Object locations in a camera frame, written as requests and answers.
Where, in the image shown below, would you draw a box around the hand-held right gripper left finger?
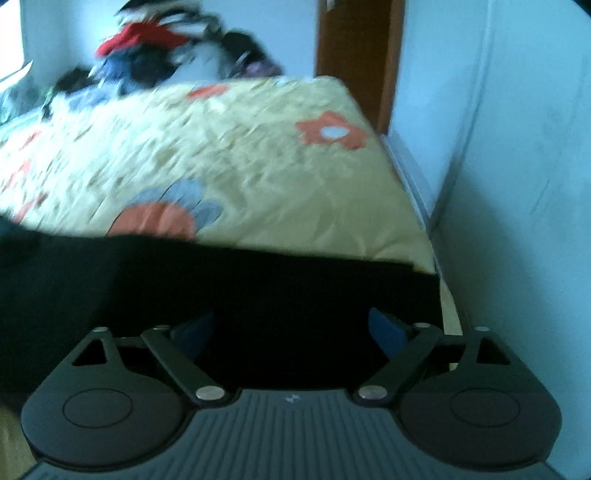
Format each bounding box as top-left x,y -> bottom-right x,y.
71,312 -> 228,408

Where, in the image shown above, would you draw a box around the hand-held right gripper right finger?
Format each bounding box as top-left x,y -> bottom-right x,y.
353,308 -> 505,408

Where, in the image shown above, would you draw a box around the black pants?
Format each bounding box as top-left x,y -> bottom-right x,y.
0,216 -> 439,407

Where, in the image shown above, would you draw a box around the yellow floral bed sheet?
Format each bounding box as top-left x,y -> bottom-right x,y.
0,75 -> 437,276

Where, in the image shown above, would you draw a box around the brown wooden door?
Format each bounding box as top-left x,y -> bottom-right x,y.
315,0 -> 407,134

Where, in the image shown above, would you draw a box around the dark bundle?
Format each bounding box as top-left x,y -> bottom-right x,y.
54,67 -> 94,94

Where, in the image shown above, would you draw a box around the black bag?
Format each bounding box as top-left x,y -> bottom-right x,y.
222,30 -> 283,80

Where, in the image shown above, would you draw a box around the pile of clothes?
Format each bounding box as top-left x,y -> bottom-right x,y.
92,0 -> 232,93

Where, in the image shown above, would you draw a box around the window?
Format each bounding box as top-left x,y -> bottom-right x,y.
0,0 -> 34,78

